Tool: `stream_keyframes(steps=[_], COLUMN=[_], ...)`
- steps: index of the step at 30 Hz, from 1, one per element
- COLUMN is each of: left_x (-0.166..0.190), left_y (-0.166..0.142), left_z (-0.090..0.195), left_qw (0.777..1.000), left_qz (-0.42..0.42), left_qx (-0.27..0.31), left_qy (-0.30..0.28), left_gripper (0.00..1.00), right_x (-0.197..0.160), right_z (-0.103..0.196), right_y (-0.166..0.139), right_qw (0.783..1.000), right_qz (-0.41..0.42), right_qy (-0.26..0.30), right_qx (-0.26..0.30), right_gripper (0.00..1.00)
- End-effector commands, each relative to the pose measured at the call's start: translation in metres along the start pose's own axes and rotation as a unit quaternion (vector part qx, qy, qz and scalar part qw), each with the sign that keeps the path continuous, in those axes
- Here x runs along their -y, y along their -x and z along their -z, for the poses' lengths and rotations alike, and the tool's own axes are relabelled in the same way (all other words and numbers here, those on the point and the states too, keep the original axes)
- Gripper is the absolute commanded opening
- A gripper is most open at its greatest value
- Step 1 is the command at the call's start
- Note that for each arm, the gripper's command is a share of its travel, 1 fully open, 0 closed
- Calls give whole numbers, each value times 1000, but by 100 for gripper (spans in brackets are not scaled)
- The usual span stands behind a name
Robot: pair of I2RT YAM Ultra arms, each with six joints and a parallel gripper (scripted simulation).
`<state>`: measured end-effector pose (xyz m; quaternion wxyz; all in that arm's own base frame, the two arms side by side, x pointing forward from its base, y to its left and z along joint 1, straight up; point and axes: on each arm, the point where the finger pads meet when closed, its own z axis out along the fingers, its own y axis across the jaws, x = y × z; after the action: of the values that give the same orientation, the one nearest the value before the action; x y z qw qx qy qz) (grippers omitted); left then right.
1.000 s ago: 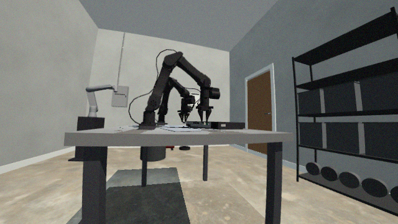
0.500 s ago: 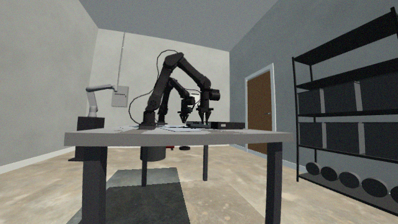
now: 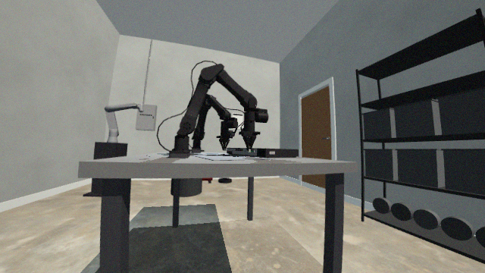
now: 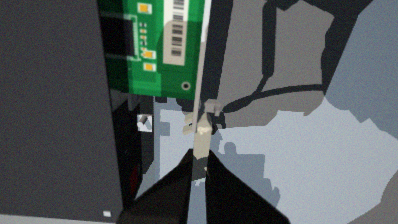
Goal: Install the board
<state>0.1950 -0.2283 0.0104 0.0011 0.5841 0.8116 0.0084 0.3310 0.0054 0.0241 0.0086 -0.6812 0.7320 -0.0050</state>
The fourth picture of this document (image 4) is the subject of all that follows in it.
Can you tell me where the dark grey enclosure panel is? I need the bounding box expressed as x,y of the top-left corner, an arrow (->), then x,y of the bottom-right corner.
0,0 -> 153,223

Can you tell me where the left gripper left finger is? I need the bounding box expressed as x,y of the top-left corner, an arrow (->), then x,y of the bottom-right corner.
116,148 -> 193,224

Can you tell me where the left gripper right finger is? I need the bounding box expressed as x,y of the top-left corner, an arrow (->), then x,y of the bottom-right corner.
205,149 -> 291,224

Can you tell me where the green circuit board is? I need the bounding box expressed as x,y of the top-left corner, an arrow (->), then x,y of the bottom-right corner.
99,0 -> 220,182

